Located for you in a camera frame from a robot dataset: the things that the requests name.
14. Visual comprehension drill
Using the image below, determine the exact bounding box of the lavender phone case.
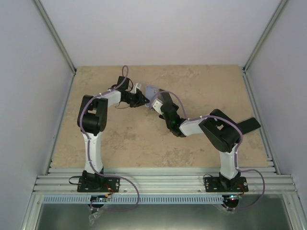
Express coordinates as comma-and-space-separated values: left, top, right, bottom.
145, 85, 158, 107

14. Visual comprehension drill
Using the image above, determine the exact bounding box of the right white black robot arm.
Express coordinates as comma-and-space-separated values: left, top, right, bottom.
149, 91, 243, 191

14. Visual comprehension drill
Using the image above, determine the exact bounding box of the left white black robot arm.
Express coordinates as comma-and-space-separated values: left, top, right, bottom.
77, 76, 149, 193

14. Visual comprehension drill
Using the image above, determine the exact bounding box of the left circuit board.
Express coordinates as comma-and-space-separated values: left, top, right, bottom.
90, 194, 112, 203

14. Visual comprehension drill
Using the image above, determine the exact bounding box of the circuit board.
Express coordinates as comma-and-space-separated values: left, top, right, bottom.
226, 194, 242, 201
90, 194, 112, 203

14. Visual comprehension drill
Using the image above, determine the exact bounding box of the right circuit board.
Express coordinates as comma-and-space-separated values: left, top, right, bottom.
226, 194, 242, 201

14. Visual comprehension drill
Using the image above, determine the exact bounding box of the clear plastic bag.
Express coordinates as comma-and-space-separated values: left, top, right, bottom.
89, 208, 101, 226

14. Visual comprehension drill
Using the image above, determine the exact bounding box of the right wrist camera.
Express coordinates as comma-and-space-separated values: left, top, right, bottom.
152, 98, 163, 115

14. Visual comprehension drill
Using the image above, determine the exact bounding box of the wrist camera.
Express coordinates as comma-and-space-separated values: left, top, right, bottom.
152, 98, 163, 115
130, 83, 142, 94

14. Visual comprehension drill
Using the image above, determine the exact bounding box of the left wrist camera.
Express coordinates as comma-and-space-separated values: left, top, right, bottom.
130, 83, 142, 94

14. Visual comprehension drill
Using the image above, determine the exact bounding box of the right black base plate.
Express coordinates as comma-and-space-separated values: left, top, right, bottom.
204, 177, 249, 193

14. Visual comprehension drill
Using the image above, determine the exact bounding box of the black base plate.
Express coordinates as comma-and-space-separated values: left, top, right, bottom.
77, 177, 120, 193
204, 177, 249, 193

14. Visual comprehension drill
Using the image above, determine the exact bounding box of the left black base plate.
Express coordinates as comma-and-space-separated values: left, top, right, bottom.
77, 177, 120, 193

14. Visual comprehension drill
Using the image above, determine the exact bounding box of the right aluminium frame post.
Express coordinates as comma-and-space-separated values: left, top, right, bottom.
242, 0, 290, 74

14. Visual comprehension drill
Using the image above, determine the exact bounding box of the aluminium frame post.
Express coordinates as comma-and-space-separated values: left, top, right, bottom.
32, 0, 76, 75
242, 0, 290, 74

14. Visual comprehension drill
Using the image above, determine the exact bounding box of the aluminium rail platform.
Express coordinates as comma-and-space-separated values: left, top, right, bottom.
33, 167, 297, 195

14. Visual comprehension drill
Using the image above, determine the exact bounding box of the left aluminium frame post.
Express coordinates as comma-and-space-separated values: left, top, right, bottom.
32, 0, 76, 75

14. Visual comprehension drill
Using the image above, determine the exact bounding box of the slotted grey cable duct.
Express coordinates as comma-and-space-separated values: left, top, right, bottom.
42, 195, 224, 205

